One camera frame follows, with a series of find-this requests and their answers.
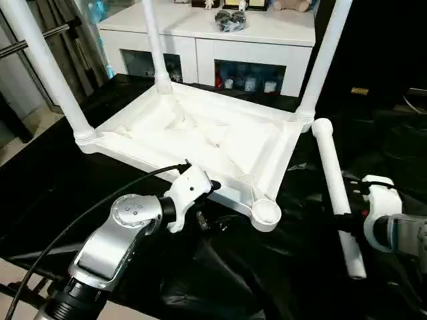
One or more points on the white plastic table leg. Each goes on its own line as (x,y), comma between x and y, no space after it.
(323,60)
(47,66)
(155,46)
(333,180)

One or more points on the white plastic table top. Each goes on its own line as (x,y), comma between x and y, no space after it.
(200,133)

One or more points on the small yellow label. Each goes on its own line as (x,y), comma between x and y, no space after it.
(359,90)

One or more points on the black flat device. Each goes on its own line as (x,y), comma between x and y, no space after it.
(415,93)

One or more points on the white cabinet with glass doors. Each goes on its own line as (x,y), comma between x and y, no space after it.
(200,26)

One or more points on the black tall cabinet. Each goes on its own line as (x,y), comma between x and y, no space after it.
(380,40)

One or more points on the grey bundle on cabinet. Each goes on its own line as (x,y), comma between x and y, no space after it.
(231,20)

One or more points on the grey curtain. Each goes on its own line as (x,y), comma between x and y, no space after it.
(87,40)

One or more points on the black tripod stand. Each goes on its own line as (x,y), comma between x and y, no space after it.
(20,290)

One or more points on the grey metal pole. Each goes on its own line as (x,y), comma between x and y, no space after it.
(60,32)

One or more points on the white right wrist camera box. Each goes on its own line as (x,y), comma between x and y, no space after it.
(383,206)

